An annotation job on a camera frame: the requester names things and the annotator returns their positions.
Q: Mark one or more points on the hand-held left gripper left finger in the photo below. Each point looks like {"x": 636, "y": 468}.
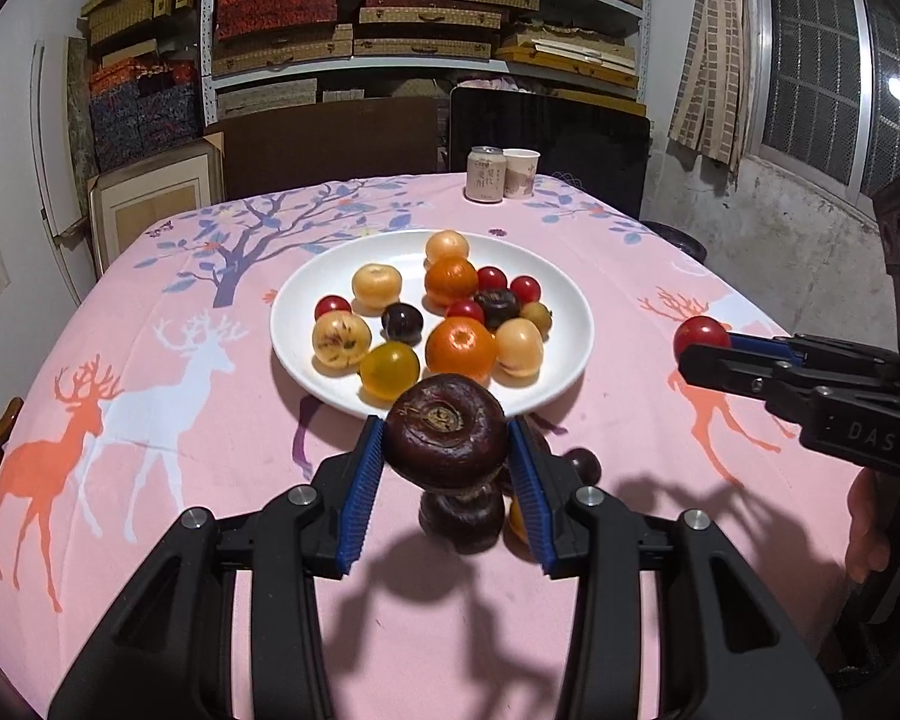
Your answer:
{"x": 360, "y": 496}

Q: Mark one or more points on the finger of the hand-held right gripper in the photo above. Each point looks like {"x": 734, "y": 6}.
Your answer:
{"x": 720, "y": 367}
{"x": 765, "y": 347}

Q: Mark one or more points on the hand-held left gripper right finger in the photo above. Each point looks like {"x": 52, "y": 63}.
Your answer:
{"x": 531, "y": 496}

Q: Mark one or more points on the red cherry tomato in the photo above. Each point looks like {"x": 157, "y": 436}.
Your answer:
{"x": 701, "y": 334}
{"x": 332, "y": 307}
{"x": 491, "y": 279}
{"x": 525, "y": 289}
{"x": 465, "y": 310}

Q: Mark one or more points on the large dark mangosteen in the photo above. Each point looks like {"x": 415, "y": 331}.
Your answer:
{"x": 444, "y": 431}

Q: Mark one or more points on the dark purple plum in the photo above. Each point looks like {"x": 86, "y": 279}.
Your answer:
{"x": 403, "y": 321}

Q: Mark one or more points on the white round plate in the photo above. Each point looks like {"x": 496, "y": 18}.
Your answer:
{"x": 304, "y": 315}

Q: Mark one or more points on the person's right hand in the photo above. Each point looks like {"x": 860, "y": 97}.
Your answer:
{"x": 870, "y": 525}

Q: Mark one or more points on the small orange tangerine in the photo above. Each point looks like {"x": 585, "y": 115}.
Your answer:
{"x": 517, "y": 523}

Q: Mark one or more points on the small dark plum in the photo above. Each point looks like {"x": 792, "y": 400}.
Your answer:
{"x": 585, "y": 465}

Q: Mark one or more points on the amber yellow tomato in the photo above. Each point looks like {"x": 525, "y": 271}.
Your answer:
{"x": 388, "y": 371}

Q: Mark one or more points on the black round stool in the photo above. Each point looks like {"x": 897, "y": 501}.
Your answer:
{"x": 671, "y": 238}

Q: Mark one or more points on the pale peach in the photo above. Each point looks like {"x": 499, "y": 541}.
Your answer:
{"x": 519, "y": 351}
{"x": 448, "y": 246}

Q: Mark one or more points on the yellow red streaked tomato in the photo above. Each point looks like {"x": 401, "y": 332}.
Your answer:
{"x": 341, "y": 341}

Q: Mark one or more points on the large orange tangerine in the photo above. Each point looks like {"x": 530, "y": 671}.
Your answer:
{"x": 461, "y": 351}

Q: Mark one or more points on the pink deer print tablecloth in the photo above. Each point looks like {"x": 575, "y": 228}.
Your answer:
{"x": 195, "y": 427}

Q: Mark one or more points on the green yellow plum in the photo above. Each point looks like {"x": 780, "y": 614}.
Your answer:
{"x": 537, "y": 316}

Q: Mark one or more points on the small dark mangosteen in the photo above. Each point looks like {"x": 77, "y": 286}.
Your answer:
{"x": 497, "y": 307}

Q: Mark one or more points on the pale yellow tomato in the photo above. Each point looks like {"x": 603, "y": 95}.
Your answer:
{"x": 377, "y": 287}

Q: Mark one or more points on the black glossy panel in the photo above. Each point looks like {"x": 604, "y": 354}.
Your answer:
{"x": 570, "y": 142}

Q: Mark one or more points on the white paper cup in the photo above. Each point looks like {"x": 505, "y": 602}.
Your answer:
{"x": 521, "y": 172}

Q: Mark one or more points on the window with metal grille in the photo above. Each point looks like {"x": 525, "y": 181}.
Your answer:
{"x": 817, "y": 67}

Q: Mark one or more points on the tan plaid curtain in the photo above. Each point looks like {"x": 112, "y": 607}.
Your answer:
{"x": 709, "y": 52}

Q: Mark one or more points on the beige drink can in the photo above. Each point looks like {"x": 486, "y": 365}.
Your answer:
{"x": 484, "y": 175}

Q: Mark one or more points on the brown wooden board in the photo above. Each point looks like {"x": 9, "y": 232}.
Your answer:
{"x": 330, "y": 150}

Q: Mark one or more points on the wooden framed picture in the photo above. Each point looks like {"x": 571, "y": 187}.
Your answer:
{"x": 150, "y": 210}

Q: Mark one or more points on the pile of assorted patterned boxes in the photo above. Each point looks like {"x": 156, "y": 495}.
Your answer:
{"x": 142, "y": 105}

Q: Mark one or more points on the shelf of stacked boxes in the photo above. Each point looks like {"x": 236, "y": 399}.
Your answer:
{"x": 420, "y": 15}

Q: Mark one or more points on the mottled leaning board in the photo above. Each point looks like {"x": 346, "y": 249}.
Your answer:
{"x": 81, "y": 112}

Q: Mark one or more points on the thick red patterned box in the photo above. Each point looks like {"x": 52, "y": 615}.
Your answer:
{"x": 277, "y": 7}

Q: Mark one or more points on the white metal shelving rack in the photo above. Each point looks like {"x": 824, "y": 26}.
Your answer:
{"x": 208, "y": 15}

